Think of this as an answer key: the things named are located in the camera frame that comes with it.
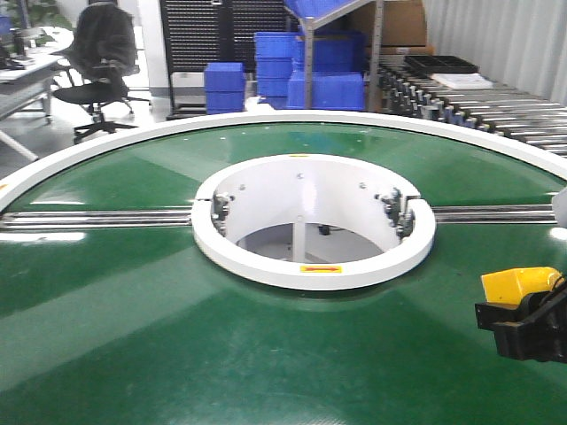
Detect black perforated pegboard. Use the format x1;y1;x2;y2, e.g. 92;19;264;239
159;0;299;74

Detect black office chair with jacket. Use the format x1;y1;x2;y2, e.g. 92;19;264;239
53;1;139;144

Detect small blue stacked bins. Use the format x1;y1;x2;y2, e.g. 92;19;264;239
204;62;245;114

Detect yellow arrow sticker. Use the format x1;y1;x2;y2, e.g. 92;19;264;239
299;264;343;274

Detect tall blue crate stack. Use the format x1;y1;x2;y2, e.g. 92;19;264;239
253;32;299;97

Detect cardboard boxes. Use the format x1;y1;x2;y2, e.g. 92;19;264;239
346;1;435;55

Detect white desk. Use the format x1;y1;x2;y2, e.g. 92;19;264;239
1;27;73;124

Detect black compartment tray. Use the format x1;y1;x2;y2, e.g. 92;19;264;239
404;55;478;74

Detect white flat tray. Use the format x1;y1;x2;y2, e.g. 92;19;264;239
431;73;493;89

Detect blue crate front of rack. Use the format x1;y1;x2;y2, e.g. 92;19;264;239
287;71;365;111

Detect metal rail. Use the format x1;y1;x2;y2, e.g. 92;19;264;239
1;209;191;230
431;204;557;224

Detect roller conveyor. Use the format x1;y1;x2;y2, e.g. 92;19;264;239
379;55;566;158

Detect left metal rail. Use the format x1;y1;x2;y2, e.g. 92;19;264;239
1;209;191;230

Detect metal shelf rack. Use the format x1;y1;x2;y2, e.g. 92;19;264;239
284;0;384;112

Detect white inner ring hub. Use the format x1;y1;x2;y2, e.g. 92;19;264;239
191;154;436;291

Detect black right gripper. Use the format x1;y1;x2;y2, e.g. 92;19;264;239
475;282;566;363

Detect yellow toy brick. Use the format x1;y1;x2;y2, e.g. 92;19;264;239
481;267;565;305

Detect right metal rail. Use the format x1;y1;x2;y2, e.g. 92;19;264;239
431;204;557;224

